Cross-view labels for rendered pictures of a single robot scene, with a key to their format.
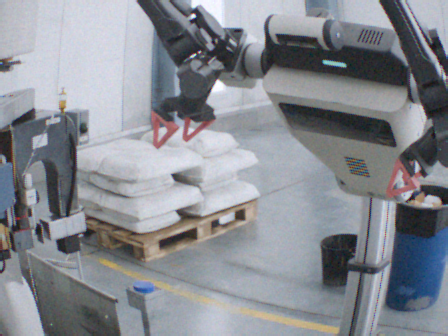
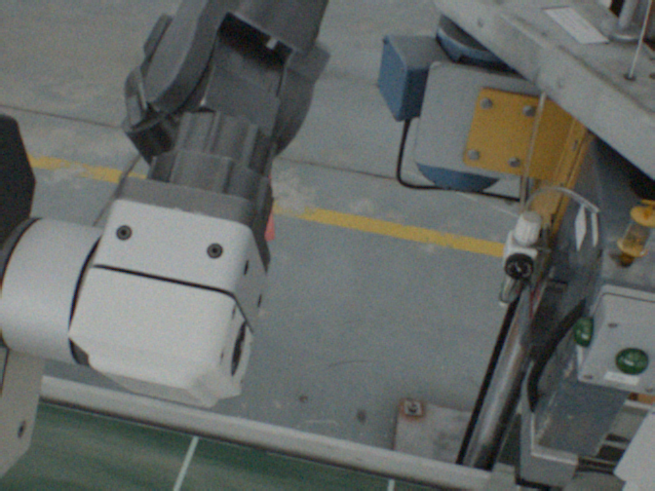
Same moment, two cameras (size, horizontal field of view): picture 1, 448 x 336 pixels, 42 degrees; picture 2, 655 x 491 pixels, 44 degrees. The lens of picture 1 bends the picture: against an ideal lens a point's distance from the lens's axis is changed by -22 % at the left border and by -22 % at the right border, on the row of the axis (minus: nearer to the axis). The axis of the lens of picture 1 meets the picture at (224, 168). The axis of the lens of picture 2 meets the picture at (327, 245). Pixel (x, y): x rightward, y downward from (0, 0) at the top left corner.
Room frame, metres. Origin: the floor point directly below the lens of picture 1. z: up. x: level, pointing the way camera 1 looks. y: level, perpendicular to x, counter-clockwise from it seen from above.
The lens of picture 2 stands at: (1.99, -0.15, 1.83)
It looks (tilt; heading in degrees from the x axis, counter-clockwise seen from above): 42 degrees down; 147
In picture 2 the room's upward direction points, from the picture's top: 7 degrees clockwise
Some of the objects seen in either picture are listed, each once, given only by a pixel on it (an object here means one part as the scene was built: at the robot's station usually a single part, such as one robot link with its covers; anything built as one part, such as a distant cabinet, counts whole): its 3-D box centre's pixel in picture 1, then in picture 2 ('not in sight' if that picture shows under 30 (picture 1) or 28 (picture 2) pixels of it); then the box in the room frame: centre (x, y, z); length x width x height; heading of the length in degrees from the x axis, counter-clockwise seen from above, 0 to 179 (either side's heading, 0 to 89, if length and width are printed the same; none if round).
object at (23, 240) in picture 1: (18, 238); (544, 317); (1.49, 0.55, 1.04); 0.08 x 0.06 x 0.05; 140
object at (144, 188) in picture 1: (123, 177); not in sight; (4.56, 0.66, 0.44); 0.66 x 0.42 x 0.14; 45
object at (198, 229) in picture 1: (158, 219); not in sight; (4.82, 0.46, 0.07); 1.20 x 0.82 x 0.14; 142
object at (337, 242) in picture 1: (341, 261); not in sight; (3.68, -0.68, 0.13); 0.30 x 0.30 x 0.26
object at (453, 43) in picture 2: not in sight; (473, 103); (1.20, 0.59, 1.21); 0.15 x 0.15 x 0.25
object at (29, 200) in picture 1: (29, 203); (520, 265); (1.47, 0.48, 1.14); 0.05 x 0.04 x 0.16; 140
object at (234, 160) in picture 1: (207, 163); not in sight; (4.94, 0.11, 0.44); 0.68 x 0.44 x 0.15; 140
